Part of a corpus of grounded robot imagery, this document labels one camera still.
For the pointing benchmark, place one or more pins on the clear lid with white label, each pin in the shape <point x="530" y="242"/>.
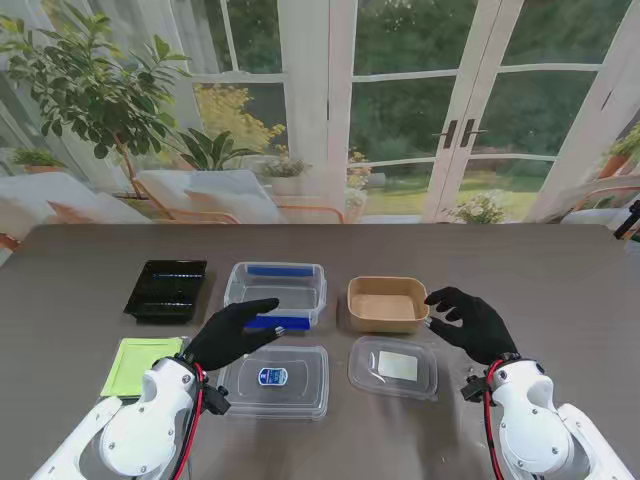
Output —
<point x="395" y="370"/>

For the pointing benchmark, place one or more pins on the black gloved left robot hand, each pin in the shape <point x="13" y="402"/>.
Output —
<point x="220" y="340"/>

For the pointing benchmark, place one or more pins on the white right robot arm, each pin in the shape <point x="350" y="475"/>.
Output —
<point x="530" y="415"/>

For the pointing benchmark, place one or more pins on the brown kraft paper bowl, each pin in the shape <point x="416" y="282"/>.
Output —
<point x="385" y="305"/>

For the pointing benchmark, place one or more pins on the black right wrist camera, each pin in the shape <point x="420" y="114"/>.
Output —
<point x="472" y="387"/>

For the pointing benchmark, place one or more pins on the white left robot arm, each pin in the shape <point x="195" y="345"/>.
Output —
<point x="150" y="415"/>

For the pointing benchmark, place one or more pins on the clear container with blue clips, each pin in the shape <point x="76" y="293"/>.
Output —
<point x="280" y="290"/>

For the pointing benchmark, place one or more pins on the black plastic food tray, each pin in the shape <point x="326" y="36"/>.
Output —
<point x="165" y="290"/>

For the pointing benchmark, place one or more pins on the black tripod stand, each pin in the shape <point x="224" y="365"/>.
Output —
<point x="631" y="220"/>

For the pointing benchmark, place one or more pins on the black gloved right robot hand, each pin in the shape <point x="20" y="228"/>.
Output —
<point x="480" y="325"/>

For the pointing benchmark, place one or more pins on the clear lid with green sheet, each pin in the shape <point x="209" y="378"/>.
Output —
<point x="140" y="365"/>

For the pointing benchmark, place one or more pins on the clear lid with blue sticker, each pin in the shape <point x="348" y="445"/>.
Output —
<point x="280" y="395"/>

